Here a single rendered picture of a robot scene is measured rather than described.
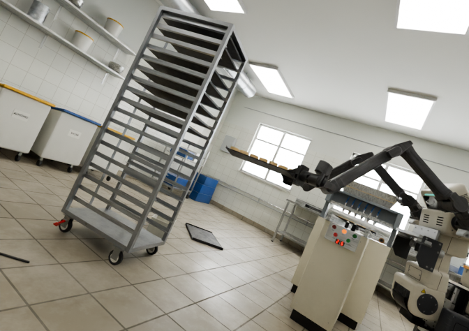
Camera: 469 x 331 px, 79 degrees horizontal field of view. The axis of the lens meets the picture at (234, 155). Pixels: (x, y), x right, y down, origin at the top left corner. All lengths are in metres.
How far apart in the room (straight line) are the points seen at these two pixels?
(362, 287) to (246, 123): 5.10
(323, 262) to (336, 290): 0.21
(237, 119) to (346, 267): 5.58
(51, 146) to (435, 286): 3.92
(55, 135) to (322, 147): 5.01
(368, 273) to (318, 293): 0.78
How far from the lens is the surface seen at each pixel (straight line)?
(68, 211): 2.38
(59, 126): 4.08
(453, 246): 1.96
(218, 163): 7.31
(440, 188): 1.72
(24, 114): 3.90
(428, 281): 1.90
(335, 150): 6.51
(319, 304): 2.55
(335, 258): 2.48
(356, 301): 3.21
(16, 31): 4.47
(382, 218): 3.24
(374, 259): 3.16
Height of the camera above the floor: 0.85
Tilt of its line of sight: 4 degrees up
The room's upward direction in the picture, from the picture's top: 24 degrees clockwise
